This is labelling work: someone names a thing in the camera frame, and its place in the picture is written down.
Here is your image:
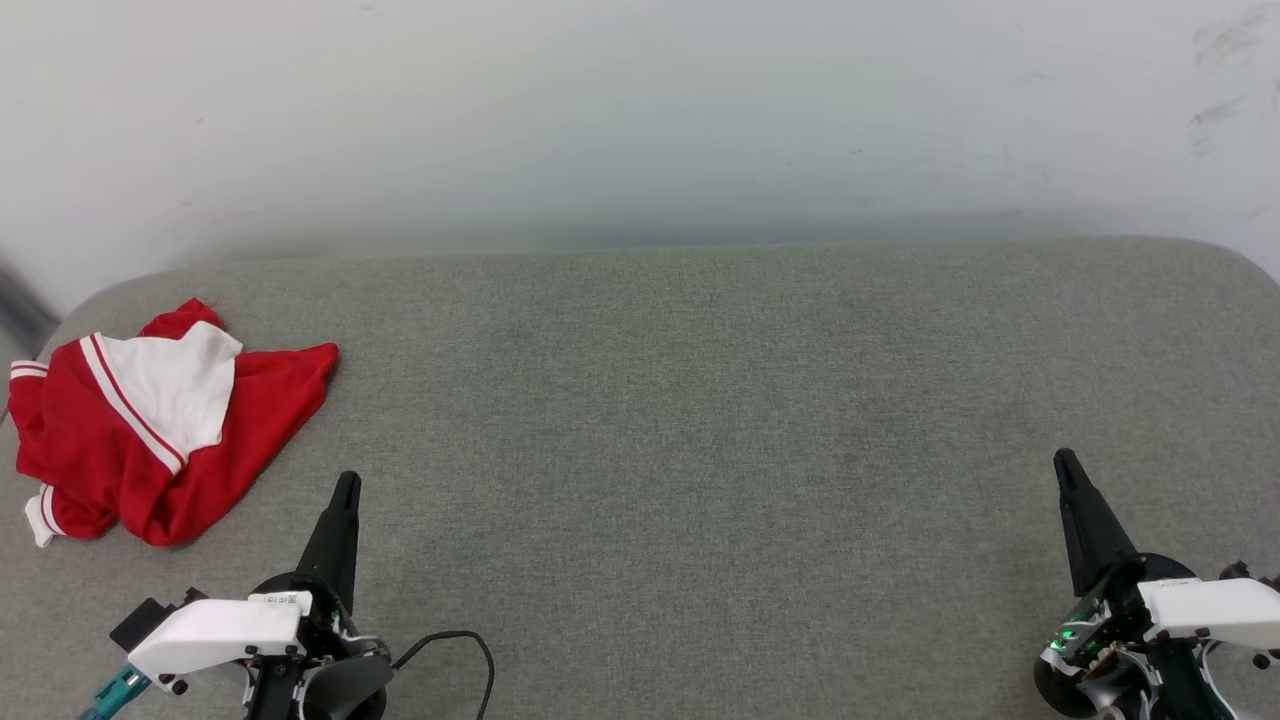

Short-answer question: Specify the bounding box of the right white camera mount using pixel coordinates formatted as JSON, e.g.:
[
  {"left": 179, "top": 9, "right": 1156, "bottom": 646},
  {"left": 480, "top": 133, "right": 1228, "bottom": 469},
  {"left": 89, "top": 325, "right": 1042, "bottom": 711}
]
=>
[{"left": 1138, "top": 577, "right": 1280, "bottom": 651}]

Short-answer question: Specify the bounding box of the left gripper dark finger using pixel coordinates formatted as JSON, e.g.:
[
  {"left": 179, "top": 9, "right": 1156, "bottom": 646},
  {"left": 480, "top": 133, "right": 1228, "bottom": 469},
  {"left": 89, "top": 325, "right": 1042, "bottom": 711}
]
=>
[{"left": 297, "top": 471, "right": 362, "bottom": 613}]

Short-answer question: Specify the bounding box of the dark grey wall baseboard strip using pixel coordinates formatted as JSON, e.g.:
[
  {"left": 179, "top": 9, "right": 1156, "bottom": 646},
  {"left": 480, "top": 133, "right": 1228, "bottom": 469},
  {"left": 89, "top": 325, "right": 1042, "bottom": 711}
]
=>
[{"left": 0, "top": 255, "right": 61, "bottom": 351}]

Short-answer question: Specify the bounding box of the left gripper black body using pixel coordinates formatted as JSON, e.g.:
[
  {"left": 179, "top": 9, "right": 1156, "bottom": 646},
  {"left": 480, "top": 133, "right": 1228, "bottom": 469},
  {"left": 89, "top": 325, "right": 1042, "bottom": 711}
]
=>
[{"left": 245, "top": 570, "right": 393, "bottom": 720}]

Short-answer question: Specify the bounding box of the red and white basketball jersey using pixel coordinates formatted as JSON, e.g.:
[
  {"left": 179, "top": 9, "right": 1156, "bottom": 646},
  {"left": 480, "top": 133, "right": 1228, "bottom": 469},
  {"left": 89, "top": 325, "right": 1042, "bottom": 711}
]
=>
[{"left": 8, "top": 297, "right": 341, "bottom": 549}]

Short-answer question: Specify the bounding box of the left camera cable teal plug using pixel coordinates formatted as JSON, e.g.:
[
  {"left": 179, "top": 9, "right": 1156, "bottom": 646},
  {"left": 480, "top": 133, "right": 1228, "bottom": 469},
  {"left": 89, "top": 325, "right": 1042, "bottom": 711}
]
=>
[{"left": 78, "top": 668, "right": 151, "bottom": 720}]

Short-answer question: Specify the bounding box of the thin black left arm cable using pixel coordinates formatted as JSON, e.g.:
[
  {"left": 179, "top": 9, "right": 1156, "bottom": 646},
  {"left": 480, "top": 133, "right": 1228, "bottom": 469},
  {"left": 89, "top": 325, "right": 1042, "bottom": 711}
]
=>
[{"left": 390, "top": 630, "right": 497, "bottom": 720}]

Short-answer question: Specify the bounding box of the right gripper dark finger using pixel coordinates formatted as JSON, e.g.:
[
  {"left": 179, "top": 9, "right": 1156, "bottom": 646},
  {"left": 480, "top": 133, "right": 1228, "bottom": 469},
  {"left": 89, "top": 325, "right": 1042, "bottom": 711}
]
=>
[{"left": 1053, "top": 448, "right": 1141, "bottom": 599}]

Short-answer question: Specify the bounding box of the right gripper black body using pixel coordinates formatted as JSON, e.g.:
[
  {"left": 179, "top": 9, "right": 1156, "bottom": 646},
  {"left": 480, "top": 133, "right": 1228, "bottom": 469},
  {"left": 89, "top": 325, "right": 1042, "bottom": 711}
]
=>
[{"left": 1040, "top": 553, "right": 1236, "bottom": 720}]

